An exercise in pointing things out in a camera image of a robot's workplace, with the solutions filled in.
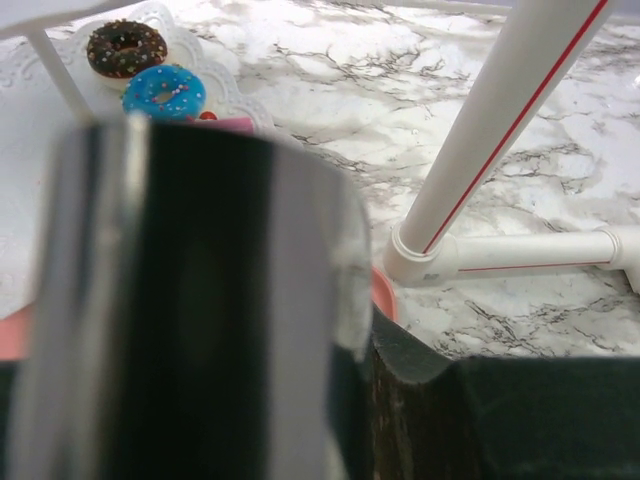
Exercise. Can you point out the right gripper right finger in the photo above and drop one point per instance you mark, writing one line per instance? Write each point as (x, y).
(484, 417)

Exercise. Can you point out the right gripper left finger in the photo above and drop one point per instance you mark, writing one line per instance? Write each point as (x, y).
(160, 422)

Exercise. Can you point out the black steel tongs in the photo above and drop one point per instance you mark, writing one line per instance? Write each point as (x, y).
(243, 254)

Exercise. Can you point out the blue frosted donut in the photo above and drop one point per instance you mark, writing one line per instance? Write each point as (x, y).
(166, 92)

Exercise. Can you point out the chocolate sprinkled donut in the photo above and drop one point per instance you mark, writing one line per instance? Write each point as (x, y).
(119, 50)

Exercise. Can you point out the white three-tier cake stand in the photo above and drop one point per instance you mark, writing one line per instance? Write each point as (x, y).
(35, 122)

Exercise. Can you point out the pink serving tray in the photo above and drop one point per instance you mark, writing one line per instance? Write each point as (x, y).
(15, 328)

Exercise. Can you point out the white pvc pipe frame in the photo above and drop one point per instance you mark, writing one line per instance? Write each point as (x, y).
(539, 171)

